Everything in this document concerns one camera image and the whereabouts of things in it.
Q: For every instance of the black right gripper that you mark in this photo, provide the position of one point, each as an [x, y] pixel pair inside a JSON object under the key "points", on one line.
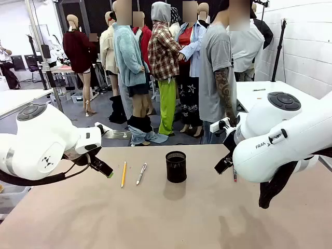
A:
{"points": [[229, 140]]}

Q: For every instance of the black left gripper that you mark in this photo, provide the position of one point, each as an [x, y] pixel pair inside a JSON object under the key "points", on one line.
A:
{"points": [[83, 157]]}

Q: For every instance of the red pen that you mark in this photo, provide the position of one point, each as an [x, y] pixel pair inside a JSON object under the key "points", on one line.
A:
{"points": [[235, 175]]}

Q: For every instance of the yellow pencil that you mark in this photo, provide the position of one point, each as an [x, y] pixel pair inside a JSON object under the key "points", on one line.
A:
{"points": [[123, 174]]}

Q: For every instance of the silver ballpoint pen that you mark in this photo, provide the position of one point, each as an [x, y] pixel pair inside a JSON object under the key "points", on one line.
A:
{"points": [[141, 173]]}

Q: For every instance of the tattooed right forearm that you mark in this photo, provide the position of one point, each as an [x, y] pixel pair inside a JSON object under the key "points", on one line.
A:
{"points": [[225, 93]]}

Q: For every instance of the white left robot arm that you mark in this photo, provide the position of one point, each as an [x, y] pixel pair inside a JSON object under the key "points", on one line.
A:
{"points": [[39, 135]]}

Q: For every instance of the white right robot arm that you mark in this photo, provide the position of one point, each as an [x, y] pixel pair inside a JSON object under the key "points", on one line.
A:
{"points": [[280, 140]]}

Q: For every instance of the black mesh pen holder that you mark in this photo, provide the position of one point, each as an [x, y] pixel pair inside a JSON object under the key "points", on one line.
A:
{"points": [[176, 168]]}

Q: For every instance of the person's right hand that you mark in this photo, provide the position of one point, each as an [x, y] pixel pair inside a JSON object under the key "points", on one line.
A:
{"points": [[233, 122]]}

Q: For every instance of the white side table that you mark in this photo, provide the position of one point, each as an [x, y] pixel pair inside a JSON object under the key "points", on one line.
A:
{"points": [[262, 94], [20, 99]]}

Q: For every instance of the person in grey t-shirt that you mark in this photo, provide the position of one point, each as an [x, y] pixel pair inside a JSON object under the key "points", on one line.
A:
{"points": [[212, 77]]}

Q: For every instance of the clear plastic storage bin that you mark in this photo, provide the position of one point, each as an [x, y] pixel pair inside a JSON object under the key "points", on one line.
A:
{"points": [[13, 194]]}

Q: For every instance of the mannequin in blue shirt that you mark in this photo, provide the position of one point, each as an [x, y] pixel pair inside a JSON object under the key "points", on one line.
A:
{"points": [[190, 59]]}

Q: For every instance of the mannequin in blue fleece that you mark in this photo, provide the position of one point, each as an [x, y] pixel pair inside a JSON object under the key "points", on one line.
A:
{"points": [[127, 59]]}

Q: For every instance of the mannequin in white shirt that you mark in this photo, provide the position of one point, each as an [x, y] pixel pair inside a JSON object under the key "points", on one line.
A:
{"points": [[246, 49]]}

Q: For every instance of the mannequin in cream jacket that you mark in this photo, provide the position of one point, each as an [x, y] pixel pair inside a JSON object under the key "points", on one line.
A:
{"points": [[107, 49]]}

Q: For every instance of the mannequin in maroon sweater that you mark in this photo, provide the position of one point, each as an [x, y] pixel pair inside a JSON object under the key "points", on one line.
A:
{"points": [[77, 49]]}

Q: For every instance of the mannequin in plaid shirt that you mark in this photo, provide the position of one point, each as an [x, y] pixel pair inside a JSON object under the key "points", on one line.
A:
{"points": [[163, 57]]}

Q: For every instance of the black tripod stand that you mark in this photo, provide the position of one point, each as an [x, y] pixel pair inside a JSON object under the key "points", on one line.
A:
{"points": [[278, 52], [36, 62]]}

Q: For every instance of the mannequin in red jacket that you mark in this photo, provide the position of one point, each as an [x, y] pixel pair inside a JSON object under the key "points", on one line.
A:
{"points": [[145, 39]]}

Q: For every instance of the mannequin in black jacket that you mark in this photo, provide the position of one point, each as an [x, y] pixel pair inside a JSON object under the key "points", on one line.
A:
{"points": [[264, 31]]}

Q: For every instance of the seated person in background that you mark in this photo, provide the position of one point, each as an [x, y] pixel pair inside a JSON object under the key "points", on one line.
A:
{"points": [[6, 67]]}

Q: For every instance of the mannequin in black clothes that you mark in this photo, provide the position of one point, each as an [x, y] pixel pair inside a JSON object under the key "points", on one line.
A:
{"points": [[203, 15]]}

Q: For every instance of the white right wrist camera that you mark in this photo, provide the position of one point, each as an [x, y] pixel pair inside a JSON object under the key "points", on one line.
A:
{"points": [[216, 125]]}

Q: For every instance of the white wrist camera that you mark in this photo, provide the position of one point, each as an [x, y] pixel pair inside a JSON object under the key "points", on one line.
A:
{"points": [[103, 128], [216, 125]]}

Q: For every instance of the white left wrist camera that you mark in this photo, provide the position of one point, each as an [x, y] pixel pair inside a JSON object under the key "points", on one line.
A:
{"points": [[103, 128]]}

